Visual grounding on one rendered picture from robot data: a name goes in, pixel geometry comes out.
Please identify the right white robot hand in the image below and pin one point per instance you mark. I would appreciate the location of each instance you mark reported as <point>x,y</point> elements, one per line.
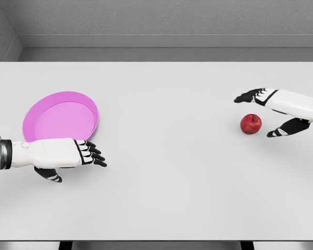
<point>289,102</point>

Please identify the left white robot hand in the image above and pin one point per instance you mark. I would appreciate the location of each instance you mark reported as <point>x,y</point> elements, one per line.
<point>57,153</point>

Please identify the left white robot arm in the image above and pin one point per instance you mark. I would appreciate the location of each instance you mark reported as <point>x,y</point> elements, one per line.
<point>5,154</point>

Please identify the pink round plate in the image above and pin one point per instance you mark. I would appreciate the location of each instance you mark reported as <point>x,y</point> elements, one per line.
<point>62,117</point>

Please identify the red apple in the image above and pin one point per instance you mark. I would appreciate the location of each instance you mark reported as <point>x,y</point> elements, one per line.
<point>250,125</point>

